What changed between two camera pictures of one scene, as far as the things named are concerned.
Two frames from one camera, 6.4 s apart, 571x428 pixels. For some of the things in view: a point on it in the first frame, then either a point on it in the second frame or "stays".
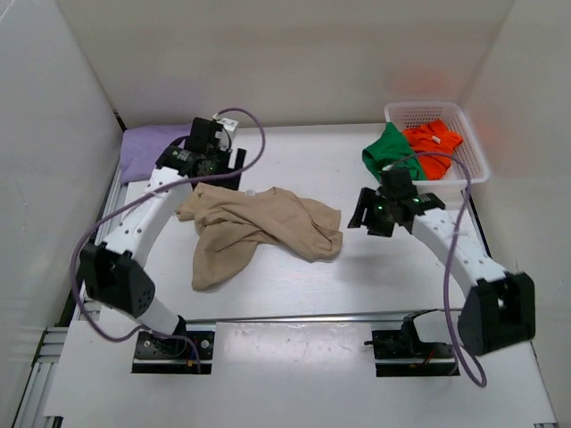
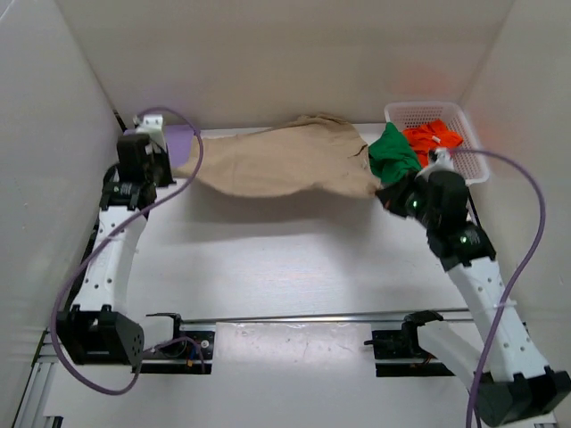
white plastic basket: x=467 y=165 stays
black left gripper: x=230 y=183 to x=168 y=178
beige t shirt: x=229 y=224 to x=314 y=156
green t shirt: x=393 y=149 stays
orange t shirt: x=435 y=144 stays
